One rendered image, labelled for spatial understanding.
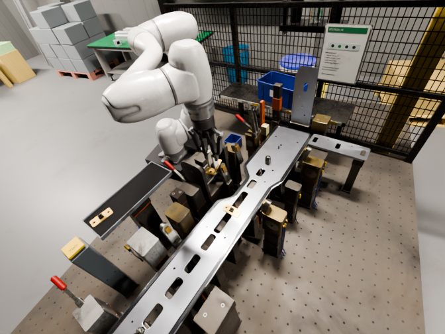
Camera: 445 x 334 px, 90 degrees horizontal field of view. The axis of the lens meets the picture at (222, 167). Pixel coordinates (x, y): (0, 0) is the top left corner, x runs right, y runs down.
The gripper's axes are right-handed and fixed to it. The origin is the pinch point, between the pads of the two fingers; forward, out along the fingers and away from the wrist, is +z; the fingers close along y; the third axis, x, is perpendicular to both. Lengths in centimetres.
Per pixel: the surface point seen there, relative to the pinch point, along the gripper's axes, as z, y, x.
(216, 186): 30.0, -6.7, 8.8
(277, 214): 21.7, 26.4, -3.1
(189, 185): 18.6, -14.1, -2.2
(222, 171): 19.8, -2.9, 11.3
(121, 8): 25, -390, 389
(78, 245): 10, -35, -43
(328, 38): -11, 31, 94
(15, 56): 83, -665, 275
